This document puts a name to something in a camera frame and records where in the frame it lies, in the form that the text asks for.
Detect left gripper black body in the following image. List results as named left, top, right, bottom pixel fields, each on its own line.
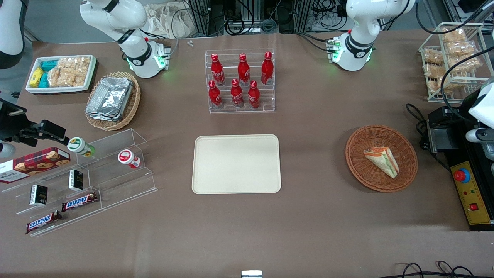
left=460, top=90, right=484, bottom=117

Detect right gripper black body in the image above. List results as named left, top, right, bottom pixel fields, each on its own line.
left=0, top=98, right=29, bottom=145

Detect triangular sandwich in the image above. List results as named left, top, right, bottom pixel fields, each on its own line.
left=363, top=147, right=399, bottom=179

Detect brown round wicker basket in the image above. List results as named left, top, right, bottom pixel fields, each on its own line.
left=345, top=125, right=418, bottom=193

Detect light oval wicker basket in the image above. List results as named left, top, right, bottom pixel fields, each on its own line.
left=85, top=71, right=141, bottom=131

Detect cream plastic tray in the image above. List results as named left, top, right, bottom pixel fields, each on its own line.
left=192, top=134, right=282, bottom=194

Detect green lid sunflower cup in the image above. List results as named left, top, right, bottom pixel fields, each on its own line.
left=67, top=137, right=96, bottom=158

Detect red tartan cookie box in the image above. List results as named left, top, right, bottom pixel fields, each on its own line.
left=0, top=147, right=71, bottom=185

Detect clear rice cracker bag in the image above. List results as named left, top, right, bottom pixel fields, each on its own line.
left=57, top=57, right=91, bottom=76
left=422, top=49, right=445, bottom=66
left=440, top=27, right=467, bottom=44
left=423, top=64, right=447, bottom=80
left=426, top=77, right=453, bottom=95
left=445, top=41, right=477, bottom=59
left=450, top=56, right=483, bottom=75
left=48, top=68, right=86, bottom=88

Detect clear acrylic stepped shelf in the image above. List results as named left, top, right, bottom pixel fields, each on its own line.
left=76, top=128, right=158, bottom=211
left=0, top=164, right=105, bottom=237

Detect yellow snack packet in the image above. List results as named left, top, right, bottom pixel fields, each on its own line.
left=30, top=67, right=44, bottom=88

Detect small black box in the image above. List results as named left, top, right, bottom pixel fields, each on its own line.
left=69, top=170, right=85, bottom=192
left=30, top=185, right=49, bottom=207

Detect red emergency stop button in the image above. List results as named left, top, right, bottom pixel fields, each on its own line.
left=453, top=168, right=471, bottom=184

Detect silver foil container stack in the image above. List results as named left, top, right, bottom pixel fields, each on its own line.
left=86, top=77, right=134, bottom=122

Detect white rectangular snack bin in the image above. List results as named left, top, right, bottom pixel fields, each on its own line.
left=25, top=55, right=97, bottom=94

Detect yellow black control box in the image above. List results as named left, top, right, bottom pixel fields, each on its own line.
left=444, top=153, right=494, bottom=232

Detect Snickers chocolate bar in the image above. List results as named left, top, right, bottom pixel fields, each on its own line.
left=25, top=210, right=63, bottom=235
left=61, top=192, right=99, bottom=212

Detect red lid cup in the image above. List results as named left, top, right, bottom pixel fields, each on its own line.
left=118, top=149, right=142, bottom=169

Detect beige cloth bag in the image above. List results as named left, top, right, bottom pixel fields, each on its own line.
left=145, top=2, right=198, bottom=39

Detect red cola bottle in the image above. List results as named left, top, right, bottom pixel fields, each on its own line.
left=208, top=80, right=223, bottom=110
left=210, top=53, right=226, bottom=86
left=261, top=51, right=274, bottom=86
left=237, top=53, right=251, bottom=86
left=247, top=80, right=261, bottom=109
left=230, top=79, right=245, bottom=108

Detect clear acrylic bottle rack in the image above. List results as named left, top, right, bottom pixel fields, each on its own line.
left=205, top=49, right=276, bottom=114

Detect black cable on table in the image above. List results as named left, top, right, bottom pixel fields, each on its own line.
left=405, top=103, right=431, bottom=152

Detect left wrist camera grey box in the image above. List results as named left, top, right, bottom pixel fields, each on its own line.
left=465, top=129, right=494, bottom=144

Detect black looping arm cable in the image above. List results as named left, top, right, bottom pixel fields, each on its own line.
left=440, top=57, right=494, bottom=113

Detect white wire rack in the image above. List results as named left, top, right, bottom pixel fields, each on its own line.
left=419, top=22, right=487, bottom=103

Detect black hanging cable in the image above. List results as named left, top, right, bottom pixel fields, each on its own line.
left=415, top=0, right=494, bottom=36

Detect black cables at table edge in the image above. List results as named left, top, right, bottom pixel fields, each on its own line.
left=386, top=261, right=476, bottom=278

